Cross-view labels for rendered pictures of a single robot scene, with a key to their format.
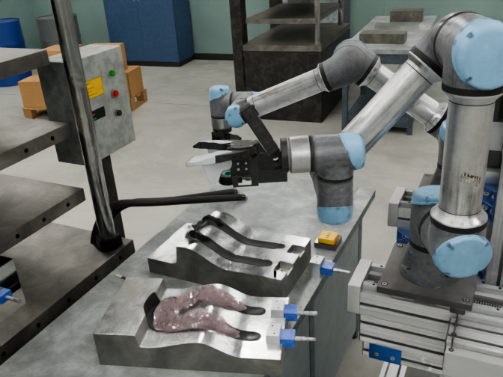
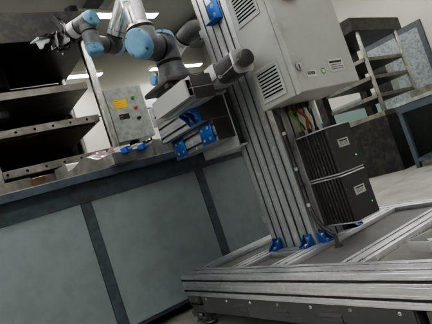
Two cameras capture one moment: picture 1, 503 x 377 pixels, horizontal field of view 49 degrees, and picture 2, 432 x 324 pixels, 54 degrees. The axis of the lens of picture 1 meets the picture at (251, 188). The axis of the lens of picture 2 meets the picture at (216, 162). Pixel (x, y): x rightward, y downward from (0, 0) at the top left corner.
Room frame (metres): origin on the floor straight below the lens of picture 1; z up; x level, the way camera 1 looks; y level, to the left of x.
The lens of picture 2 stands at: (-0.45, -1.37, 0.56)
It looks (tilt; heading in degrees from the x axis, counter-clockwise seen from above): 3 degrees up; 28
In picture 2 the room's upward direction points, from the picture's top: 18 degrees counter-clockwise
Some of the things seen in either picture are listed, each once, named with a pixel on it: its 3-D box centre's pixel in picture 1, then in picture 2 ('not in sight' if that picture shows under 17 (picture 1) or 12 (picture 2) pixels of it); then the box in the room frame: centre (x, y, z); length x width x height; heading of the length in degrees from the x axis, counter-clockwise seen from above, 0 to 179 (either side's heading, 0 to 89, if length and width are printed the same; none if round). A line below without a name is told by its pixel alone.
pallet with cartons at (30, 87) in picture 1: (82, 78); not in sight; (6.42, 1.89, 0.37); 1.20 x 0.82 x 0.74; 75
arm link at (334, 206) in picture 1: (333, 192); (95, 43); (1.05, -0.17, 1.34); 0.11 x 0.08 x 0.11; 179
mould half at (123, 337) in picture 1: (197, 322); (103, 163); (1.25, 0.18, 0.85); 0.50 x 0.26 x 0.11; 80
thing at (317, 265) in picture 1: (330, 268); not in sight; (1.51, -0.24, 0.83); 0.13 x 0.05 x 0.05; 63
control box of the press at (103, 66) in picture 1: (112, 221); (148, 183); (2.12, 0.62, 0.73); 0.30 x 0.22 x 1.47; 153
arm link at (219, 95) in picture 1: (220, 101); not in sight; (1.93, 0.09, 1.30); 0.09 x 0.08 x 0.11; 76
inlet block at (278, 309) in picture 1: (294, 313); (144, 146); (1.26, -0.10, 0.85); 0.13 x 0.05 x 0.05; 80
